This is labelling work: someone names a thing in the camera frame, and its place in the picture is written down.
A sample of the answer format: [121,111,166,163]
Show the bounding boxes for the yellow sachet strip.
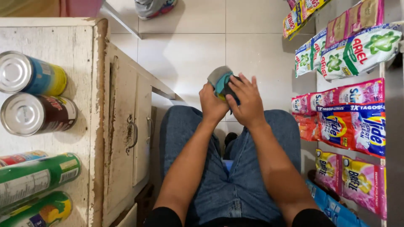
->
[282,0,332,40]

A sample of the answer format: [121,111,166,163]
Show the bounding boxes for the white display rack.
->
[315,0,404,227]

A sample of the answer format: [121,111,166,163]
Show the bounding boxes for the green label tin can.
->
[0,153,82,215]

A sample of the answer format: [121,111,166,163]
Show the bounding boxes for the blue and yellow tin can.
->
[0,50,68,96]

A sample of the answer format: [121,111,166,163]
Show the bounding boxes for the person's left hand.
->
[199,83,230,123]

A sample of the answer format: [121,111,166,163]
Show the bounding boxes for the orange sachet strip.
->
[293,114,321,142]

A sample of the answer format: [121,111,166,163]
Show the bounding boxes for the pink detergent sachet strip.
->
[291,78,385,116]

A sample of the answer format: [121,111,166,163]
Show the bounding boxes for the blue plastic stool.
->
[222,159,234,176]

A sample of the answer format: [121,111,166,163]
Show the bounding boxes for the person's right hand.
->
[225,73,269,128]

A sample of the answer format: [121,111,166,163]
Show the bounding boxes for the person's blue jeans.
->
[159,105,302,226]

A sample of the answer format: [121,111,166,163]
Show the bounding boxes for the large white green detergent sachets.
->
[317,23,403,81]

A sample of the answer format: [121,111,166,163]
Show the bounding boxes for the blue sachet strip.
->
[305,179,370,227]

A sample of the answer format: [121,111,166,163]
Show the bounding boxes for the green and yellow tin can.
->
[0,191,73,227]

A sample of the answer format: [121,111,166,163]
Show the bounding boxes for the grey and teal cloth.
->
[207,66,243,106]

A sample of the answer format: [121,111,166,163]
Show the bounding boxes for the small white green detergent sachets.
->
[294,28,327,78]

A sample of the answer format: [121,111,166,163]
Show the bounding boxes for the orange and blue detergent packets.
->
[316,102,386,159]

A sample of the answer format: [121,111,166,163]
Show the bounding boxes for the person's black shoe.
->
[224,132,238,149]

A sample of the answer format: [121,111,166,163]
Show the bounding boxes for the brown label tin can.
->
[0,92,79,137]

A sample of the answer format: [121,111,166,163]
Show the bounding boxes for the person's black shirt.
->
[144,206,336,227]

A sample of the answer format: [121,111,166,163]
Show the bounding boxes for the pink and brown sachet strip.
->
[325,0,385,48]

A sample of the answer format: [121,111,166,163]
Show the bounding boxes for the pink and yellow detergent sachet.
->
[342,156,387,220]
[315,148,343,195]

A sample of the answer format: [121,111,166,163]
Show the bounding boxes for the worn white wooden cabinet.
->
[0,17,177,227]

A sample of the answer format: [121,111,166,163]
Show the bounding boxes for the red label tin can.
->
[0,150,50,168]

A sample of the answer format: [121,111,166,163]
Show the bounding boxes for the metal cabinet door handle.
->
[146,117,155,143]
[126,115,139,155]

